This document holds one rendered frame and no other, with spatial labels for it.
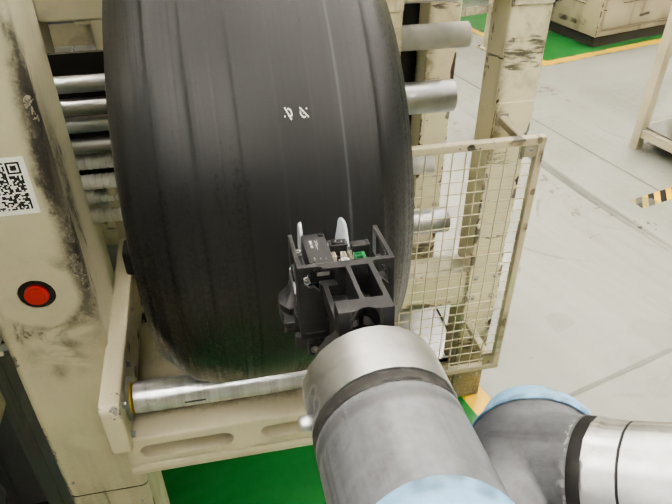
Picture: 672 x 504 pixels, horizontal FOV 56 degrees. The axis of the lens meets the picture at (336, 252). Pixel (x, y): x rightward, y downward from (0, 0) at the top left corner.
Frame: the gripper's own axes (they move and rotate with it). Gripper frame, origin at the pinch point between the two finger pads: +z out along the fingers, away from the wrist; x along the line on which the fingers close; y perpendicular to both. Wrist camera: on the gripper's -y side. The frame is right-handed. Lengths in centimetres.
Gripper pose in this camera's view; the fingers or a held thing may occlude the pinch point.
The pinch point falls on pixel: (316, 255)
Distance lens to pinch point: 59.5
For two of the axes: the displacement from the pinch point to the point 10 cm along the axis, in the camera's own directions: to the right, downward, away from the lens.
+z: -2.0, -4.8, 8.5
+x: -9.8, 1.2, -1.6
